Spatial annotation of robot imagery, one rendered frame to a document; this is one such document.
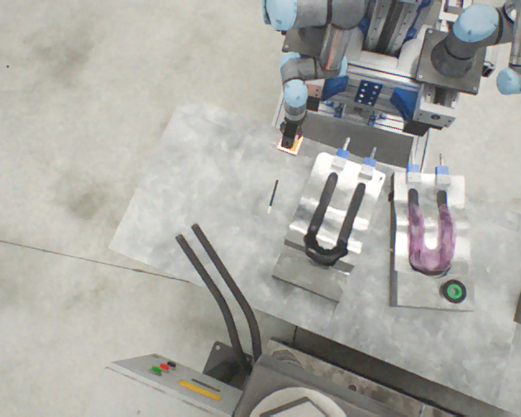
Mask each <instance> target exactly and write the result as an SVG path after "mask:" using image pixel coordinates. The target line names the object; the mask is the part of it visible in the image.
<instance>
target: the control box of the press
mask: <svg viewBox="0 0 521 417"><path fill-rule="evenodd" d="M245 378H246V373H245V372H244V370H243V369H242V367H241V365H240V364H239V362H238V360H237V358H236V356H235V354H234V352H233V349H232V347H229V346H228V345H226V344H223V343H220V342H215V343H214V344H213V348H212V350H211V352H210V354H209V357H208V360H207V362H206V365H205V367H204V369H203V372H202V373H201V372H199V371H196V370H194V369H192V368H190V367H187V366H185V365H182V364H179V363H177V362H174V361H172V360H170V359H168V358H166V357H162V356H161V355H159V354H156V353H153V354H149V355H145V356H140V357H133V358H128V359H123V360H119V361H115V362H110V364H109V366H108V367H104V368H103V371H102V374H101V376H100V377H99V379H98V383H97V385H96V386H95V388H94V390H93V394H92V396H91V398H90V400H89V402H88V405H87V407H86V409H85V411H84V414H83V416H82V417H234V416H235V413H236V412H237V408H238V406H239V403H240V401H241V397H242V395H243V391H241V387H242V385H243V382H244V380H245Z"/></svg>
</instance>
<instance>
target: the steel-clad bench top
mask: <svg viewBox="0 0 521 417"><path fill-rule="evenodd" d="M282 136H283V134H282V133H281V131H280V129H279V128H277V127H272V126H270V125H267V124H265V123H263V122H258V121H256V120H253V119H250V118H248V117H243V116H241V115H238V114H236V113H232V112H229V111H227V110H224V109H222V108H218V107H215V106H213V105H210V104H208V103H204V102H201V100H198V99H196V98H192V97H190V96H187V95H184V94H183V95H182V97H180V100H179V103H178V105H177V107H176V109H175V111H174V113H173V115H172V117H171V119H170V121H169V123H168V125H167V127H166V129H165V132H164V134H163V136H162V138H161V139H160V142H159V144H158V146H157V147H156V149H155V152H154V154H153V156H152V157H151V161H150V163H149V165H148V166H147V168H146V171H145V174H144V175H143V177H142V179H141V182H140V184H139V185H138V187H137V189H136V192H135V194H134V196H133V198H132V200H131V202H130V204H129V206H128V208H127V211H126V212H125V214H124V216H123V218H122V221H121V223H120V225H119V227H118V229H117V231H116V233H115V235H114V237H113V239H112V241H111V242H110V243H109V246H108V249H109V250H112V251H115V252H118V253H120V254H122V255H124V256H128V257H130V258H132V259H134V260H137V261H140V262H142V263H145V264H147V265H149V266H153V267H154V268H156V269H159V270H161V271H164V272H167V273H169V274H171V275H173V276H177V277H179V278H182V279H184V280H187V281H190V282H192V283H194V284H196V285H200V286H202V287H204V288H206V289H208V287H207V286H206V285H205V283H204V282H203V280H202V278H201V277H200V275H199V273H198V272H197V271H196V269H195V268H194V266H193V264H192V263H191V261H190V260H189V259H188V257H187V256H186V254H185V253H184V251H183V249H182V248H180V246H179V244H178V243H177V241H176V240H175V238H174V234H175V233H177V232H180V233H182V234H183V236H184V237H185V239H186V240H187V242H188V243H189V245H190V247H191V248H192V250H193V251H194V253H195V255H196V256H197V258H198V259H199V260H200V262H201V263H202V265H203V267H204V268H205V270H206V271H207V273H208V274H209V275H210V276H211V278H212V279H213V281H214V283H215V284H216V286H217V287H218V289H219V290H220V291H221V293H222V295H224V296H226V297H228V298H231V299H233V300H236V299H235V297H234V296H233V294H232V292H231V291H230V290H229V288H228V287H227V284H226V283H225V281H224V280H223V278H222V277H221V275H220V274H219V272H218V270H217V268H216V267H215V265H214V264H213V262H212V261H211V259H210V258H209V256H208V254H207V253H206V252H205V250H204V248H203V246H202V245H201V242H200V241H199V239H198V238H197V236H196V234H195V233H194V231H193V229H192V228H191V227H190V224H191V223H192V222H197V223H198V225H199V226H200V227H201V229H202V230H203V232H204V234H205V235H206V237H207V239H208V240H209V241H210V243H211V245H212V247H213V249H214V251H215V252H216V253H217V255H218V256H219V258H220V260H221V261H222V263H223V265H224V266H225V267H226V269H227V271H228V272H229V274H230V275H231V277H232V279H233V280H234V281H235V283H236V284H237V286H238V288H239V290H240V291H241V292H242V294H243V295H244V297H245V299H246V301H247V302H248V304H249V305H250V306H251V307H254V308H256V309H259V310H261V311H264V312H266V313H268V314H272V315H274V317H276V318H278V319H282V320H284V321H286V322H288V323H291V324H294V325H296V326H299V327H300V328H304V329H306V330H308V331H310V332H313V333H316V334H318V335H321V336H323V337H325V336H326V338H329V339H331V340H333V341H336V342H338V343H341V344H344V345H346V346H348V347H350V348H354V349H356V350H358V351H360V352H363V353H366V354H368V355H370V356H372V357H376V358H378V359H380V360H382V361H385V362H388V363H390V364H392V365H395V366H397V367H401V368H403V369H405V370H408V371H411V372H413V373H415V374H418V375H420V376H423V377H426V378H428V379H430V380H432V381H435V382H437V383H440V384H442V385H444V386H448V387H450V388H452V389H454V390H456V391H460V392H462V393H464V394H467V395H470V396H472V397H475V398H476V399H479V400H481V401H483V402H485V403H487V404H490V405H493V406H495V407H498V408H500V409H502V410H505V411H508V412H509V413H512V414H514V415H517V416H519V417H521V324H517V322H514V315H515V311H516V308H517V304H518V301H519V295H520V291H521V213H516V212H514V211H512V210H509V209H506V208H502V207H500V206H498V205H495V204H491V203H488V202H485V201H484V200H481V199H477V198H474V197H471V196H469V195H466V194H464V200H465V208H466V214H467V217H468V219H469V223H470V229H471V236H470V250H469V276H474V277H475V297H476V311H466V312H457V311H446V310H435V309H415V308H405V307H394V306H390V253H389V252H387V249H390V201H389V202H388V194H389V193H390V176H391V175H392V174H393V173H394V171H398V173H403V171H400V170H396V169H393V168H390V167H388V166H385V165H382V164H379V163H375V170H377V171H379V172H380V173H381V174H384V175H385V178H384V181H383V184H382V186H381V189H380V193H379V195H378V198H377V200H376V203H375V207H374V209H373V212H372V215H371V216H370V221H369V223H368V226H367V229H366V235H365V237H364V241H363V245H362V248H361V253H360V255H359V257H358V260H357V263H356V266H355V267H354V268H353V269H352V271H351V274H350V276H349V279H348V282H347V286H346V289H345V290H344V293H343V296H342V300H341V302H339V303H337V302H335V301H333V300H330V299H327V298H325V297H322V296H319V295H315V294H314V293H311V292H309V291H306V290H303V289H301V288H299V287H297V286H294V285H291V284H289V283H286V282H284V281H282V280H278V279H276V278H274V277H272V274H273V271H274V269H275V266H276V263H277V261H278V259H279V256H280V253H281V251H282V248H283V245H284V239H285V236H286V234H287V232H288V230H289V226H290V224H291V222H292V219H291V218H289V216H290V215H291V216H294V214H295V212H296V210H297V207H298V206H299V202H300V200H301V198H302V196H303V193H304V190H305V188H306V185H307V183H308V179H309V177H310V175H311V171H312V169H313V166H314V163H315V161H316V159H317V157H318V153H319V151H323V152H326V153H328V154H330V155H333V156H335V155H336V154H337V151H338V149H337V148H334V147H331V146H327V145H325V144H322V143H319V142H316V141H312V140H309V139H308V138H305V137H303V140H302V142H301V145H300V147H299V150H298V153H297V155H296V156H293V155H290V154H289V153H286V152H283V151H279V150H278V145H279V144H280V140H281V138H282ZM314 149H315V150H314ZM311 157H312V158H311ZM277 180H278V181H279V182H278V185H277V189H276V191H275V197H274V200H273V204H272V207H271V211H270V213H267V212H268V209H269V206H270V201H271V197H272V194H273V191H274V187H275V182H276V181H277ZM330 322H331V323H330Z"/></svg>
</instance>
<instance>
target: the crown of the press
mask: <svg viewBox="0 0 521 417"><path fill-rule="evenodd" d="M234 417H414V416H412V415H409V414H406V413H404V412H403V411H399V410H396V409H394V408H392V407H389V406H387V405H384V404H382V403H380V402H378V401H376V400H372V399H370V398H368V397H366V396H363V395H361V394H358V392H356V391H353V390H351V389H348V388H346V387H344V386H341V385H338V384H337V383H335V382H332V381H329V380H327V379H325V378H321V377H320V376H316V375H314V374H312V373H310V372H308V371H305V370H302V369H300V368H298V367H295V366H293V365H290V364H288V363H286V362H283V361H281V360H279V359H276V358H274V357H271V356H269V355H267V354H261V355H260V357H259V359H258V361H257V362H256V364H255V365H254V367H253V370H251V374H250V376H249V379H248V381H247V383H246V387H245V390H244V392H243V395H242V397H241V401H240V403H239V406H238V408H237V412H236V413H235V416H234Z"/></svg>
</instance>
